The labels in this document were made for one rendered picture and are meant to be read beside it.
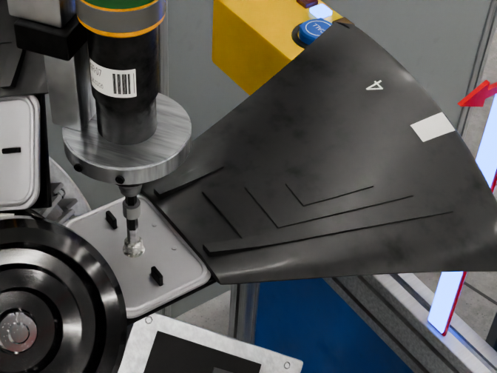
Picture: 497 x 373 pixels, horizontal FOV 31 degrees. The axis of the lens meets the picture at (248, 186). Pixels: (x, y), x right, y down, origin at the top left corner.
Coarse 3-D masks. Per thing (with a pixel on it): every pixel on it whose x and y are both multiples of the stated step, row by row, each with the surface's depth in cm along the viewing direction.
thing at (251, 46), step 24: (216, 0) 99; (240, 0) 98; (264, 0) 98; (288, 0) 99; (216, 24) 100; (240, 24) 96; (264, 24) 95; (288, 24) 95; (216, 48) 102; (240, 48) 98; (264, 48) 94; (288, 48) 92; (240, 72) 100; (264, 72) 96
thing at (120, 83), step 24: (96, 48) 44; (120, 48) 43; (144, 48) 44; (96, 72) 45; (120, 72) 44; (144, 72) 45; (96, 96) 46; (120, 96) 45; (144, 96) 46; (120, 120) 47; (144, 120) 47; (120, 144) 48
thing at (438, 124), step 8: (440, 112) 66; (424, 120) 66; (432, 120) 66; (440, 120) 66; (416, 128) 65; (424, 128) 65; (432, 128) 65; (440, 128) 66; (448, 128) 66; (424, 136) 65; (432, 136) 65
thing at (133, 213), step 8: (128, 200) 52; (136, 200) 53; (128, 208) 53; (136, 208) 53; (128, 216) 53; (136, 216) 53; (128, 224) 54; (136, 224) 54; (128, 232) 54; (136, 232) 54; (128, 240) 55; (136, 240) 55
